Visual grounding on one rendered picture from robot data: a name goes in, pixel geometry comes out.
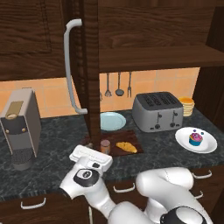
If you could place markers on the dark wood open cabinet door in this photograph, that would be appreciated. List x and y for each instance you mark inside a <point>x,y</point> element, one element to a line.
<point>92,73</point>

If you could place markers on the pink frosted blue cupcake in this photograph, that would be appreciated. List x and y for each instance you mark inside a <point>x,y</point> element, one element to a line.
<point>195,139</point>

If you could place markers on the grey hanging fork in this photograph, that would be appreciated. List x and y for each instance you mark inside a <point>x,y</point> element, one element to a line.
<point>129,87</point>

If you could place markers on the grey hanging ladle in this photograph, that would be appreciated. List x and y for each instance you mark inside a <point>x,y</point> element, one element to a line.
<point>119,92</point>

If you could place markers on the dark wood drawer front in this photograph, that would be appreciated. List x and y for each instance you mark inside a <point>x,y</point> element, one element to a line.
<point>58,210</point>
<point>125,199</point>
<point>214,189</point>

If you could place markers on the dark wood cabinet shelf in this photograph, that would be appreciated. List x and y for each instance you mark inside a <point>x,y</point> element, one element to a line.
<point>157,57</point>

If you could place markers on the golden croissant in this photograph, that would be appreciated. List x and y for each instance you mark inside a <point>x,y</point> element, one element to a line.
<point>126,147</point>

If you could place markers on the grey four-slot toaster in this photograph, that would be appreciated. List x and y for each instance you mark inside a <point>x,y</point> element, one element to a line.
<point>157,112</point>

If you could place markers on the grey hanging slotted spatula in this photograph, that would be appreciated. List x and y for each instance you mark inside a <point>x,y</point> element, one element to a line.
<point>108,92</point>

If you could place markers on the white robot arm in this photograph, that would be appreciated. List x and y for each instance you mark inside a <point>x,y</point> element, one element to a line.
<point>163,184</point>

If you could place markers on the yellow stack of pancakes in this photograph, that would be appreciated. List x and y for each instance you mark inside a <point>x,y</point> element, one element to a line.
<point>187,105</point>

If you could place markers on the brown jam jar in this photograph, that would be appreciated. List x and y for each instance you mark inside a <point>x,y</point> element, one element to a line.
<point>105,146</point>

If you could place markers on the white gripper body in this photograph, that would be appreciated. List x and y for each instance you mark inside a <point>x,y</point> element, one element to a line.
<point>92,154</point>

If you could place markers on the dark wood cutting board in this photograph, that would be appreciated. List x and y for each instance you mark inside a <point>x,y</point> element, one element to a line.
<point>125,137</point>

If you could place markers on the dark wood closed cabinet door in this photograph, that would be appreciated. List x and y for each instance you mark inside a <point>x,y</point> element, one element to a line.
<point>29,38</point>

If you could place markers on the white plate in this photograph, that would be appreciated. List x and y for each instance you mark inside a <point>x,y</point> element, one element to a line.
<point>182,138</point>

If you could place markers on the grey coffee machine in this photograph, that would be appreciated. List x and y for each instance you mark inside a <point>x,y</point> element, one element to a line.
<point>22,125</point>

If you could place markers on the light blue plate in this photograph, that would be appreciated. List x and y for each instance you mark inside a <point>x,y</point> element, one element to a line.
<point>112,121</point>

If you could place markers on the dark wood tall cabinet panel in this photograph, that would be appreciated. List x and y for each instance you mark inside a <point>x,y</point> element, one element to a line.
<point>211,73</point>

